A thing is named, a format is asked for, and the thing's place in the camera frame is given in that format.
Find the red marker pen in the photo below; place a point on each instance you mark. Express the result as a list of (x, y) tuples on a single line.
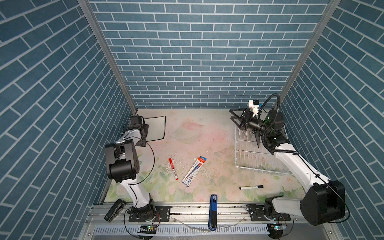
[(173, 169)]

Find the blue black handheld device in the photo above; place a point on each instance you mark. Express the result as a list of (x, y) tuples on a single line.
[(213, 211)]

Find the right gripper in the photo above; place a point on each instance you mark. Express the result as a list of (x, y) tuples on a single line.
[(248, 115)]

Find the black white marker pen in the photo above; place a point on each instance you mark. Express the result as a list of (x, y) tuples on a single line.
[(251, 187)]

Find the pen package red blue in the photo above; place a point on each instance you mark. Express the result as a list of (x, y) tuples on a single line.
[(190, 176)]

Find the aluminium rail frame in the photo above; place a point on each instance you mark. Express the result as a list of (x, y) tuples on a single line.
[(201, 221)]

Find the left circuit board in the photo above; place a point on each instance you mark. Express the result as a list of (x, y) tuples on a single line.
[(147, 230)]

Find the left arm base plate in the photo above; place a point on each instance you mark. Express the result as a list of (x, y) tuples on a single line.
[(158, 213)]

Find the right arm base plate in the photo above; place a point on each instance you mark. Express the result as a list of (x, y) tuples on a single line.
[(260, 213)]

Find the white wire dish rack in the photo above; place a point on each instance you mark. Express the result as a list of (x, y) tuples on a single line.
[(255, 150)]

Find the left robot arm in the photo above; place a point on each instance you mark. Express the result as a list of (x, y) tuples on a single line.
[(122, 164)]

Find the white cable duct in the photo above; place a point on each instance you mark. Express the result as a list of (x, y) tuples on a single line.
[(169, 230)]

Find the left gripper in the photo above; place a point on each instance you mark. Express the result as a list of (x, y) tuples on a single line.
[(143, 128)]

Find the black clip on rail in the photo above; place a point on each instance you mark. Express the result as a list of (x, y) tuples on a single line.
[(115, 210)]

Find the right circuit board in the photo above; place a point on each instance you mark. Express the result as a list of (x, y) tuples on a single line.
[(276, 227)]

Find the circuit board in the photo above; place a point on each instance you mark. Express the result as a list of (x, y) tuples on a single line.
[(147, 230), (276, 227)]

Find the black square plate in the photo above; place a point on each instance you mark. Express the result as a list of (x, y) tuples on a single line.
[(257, 136)]

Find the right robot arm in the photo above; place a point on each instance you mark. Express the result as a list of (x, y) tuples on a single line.
[(324, 200)]

